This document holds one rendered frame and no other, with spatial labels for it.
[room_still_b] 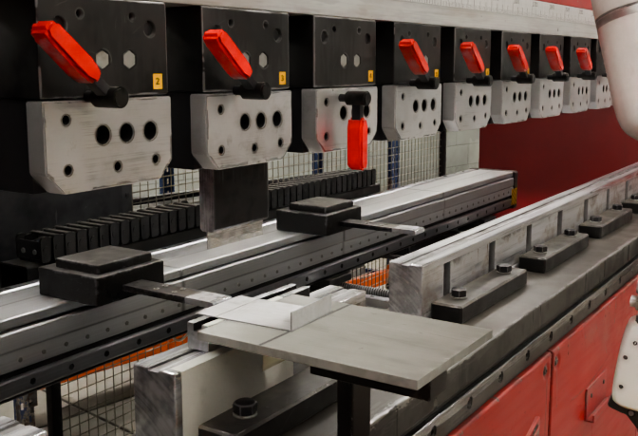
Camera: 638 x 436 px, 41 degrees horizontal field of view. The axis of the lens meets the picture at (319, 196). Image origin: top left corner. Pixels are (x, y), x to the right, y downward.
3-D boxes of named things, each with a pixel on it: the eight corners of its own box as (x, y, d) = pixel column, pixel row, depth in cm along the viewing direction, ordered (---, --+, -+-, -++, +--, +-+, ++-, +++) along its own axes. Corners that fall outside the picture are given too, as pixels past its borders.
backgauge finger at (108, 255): (189, 328, 98) (188, 285, 97) (38, 294, 112) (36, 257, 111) (253, 303, 108) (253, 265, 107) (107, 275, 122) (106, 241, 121)
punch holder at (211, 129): (207, 172, 87) (203, 5, 84) (146, 166, 91) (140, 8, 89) (291, 158, 99) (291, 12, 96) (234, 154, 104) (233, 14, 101)
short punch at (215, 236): (215, 250, 94) (213, 164, 93) (200, 248, 95) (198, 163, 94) (269, 236, 102) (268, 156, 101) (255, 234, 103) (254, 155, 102)
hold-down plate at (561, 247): (544, 274, 168) (545, 258, 168) (517, 270, 171) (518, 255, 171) (589, 246, 193) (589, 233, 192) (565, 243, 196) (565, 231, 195)
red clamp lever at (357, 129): (364, 171, 105) (365, 91, 104) (335, 168, 107) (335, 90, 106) (371, 169, 107) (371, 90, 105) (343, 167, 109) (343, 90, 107)
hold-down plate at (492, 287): (460, 325, 135) (461, 307, 135) (430, 319, 138) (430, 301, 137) (527, 284, 160) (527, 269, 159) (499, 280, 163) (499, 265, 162)
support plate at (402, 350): (417, 390, 78) (417, 380, 77) (197, 340, 92) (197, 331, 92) (492, 338, 92) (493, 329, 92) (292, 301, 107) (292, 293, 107)
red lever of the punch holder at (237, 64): (227, 25, 81) (273, 89, 88) (194, 26, 83) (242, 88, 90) (219, 39, 80) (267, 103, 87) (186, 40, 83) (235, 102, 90)
